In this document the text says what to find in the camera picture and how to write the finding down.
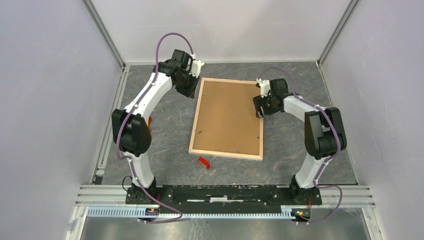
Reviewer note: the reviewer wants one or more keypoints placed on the orange blue toy block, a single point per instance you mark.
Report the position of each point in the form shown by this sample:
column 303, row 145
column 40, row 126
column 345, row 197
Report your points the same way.
column 149, row 123

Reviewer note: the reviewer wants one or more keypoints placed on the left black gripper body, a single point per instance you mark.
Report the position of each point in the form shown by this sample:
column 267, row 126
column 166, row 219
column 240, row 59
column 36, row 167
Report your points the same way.
column 185, row 86

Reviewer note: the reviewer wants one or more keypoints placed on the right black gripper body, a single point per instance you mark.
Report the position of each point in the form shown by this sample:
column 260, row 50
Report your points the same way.
column 267, row 104

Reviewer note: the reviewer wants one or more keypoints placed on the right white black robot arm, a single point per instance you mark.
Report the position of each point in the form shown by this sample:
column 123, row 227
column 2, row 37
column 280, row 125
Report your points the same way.
column 324, row 133

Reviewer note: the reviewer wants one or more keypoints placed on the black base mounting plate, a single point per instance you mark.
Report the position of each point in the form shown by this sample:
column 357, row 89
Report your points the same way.
column 232, row 199

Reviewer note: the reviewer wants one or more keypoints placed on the red toy brick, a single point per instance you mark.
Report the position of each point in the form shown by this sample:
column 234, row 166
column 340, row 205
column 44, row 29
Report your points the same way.
column 204, row 163

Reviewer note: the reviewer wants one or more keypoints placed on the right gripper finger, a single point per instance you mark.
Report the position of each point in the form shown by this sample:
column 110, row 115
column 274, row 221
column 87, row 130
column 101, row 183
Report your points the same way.
column 260, row 113
column 256, row 103

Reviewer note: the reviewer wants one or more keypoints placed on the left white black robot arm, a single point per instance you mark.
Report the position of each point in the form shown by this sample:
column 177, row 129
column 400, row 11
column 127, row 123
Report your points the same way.
column 130, row 125

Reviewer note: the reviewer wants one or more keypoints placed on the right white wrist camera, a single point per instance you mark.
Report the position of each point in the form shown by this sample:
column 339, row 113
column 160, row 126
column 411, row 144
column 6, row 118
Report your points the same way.
column 264, row 86

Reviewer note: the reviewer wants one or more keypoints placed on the aluminium rail frame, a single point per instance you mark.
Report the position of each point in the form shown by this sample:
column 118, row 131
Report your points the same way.
column 348, row 212

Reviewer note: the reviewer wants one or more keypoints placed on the white wooden picture frame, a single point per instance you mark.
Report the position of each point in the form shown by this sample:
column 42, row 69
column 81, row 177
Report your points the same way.
column 225, row 122

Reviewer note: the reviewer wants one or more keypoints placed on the slotted cable duct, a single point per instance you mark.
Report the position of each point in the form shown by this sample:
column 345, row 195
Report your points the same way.
column 153, row 213

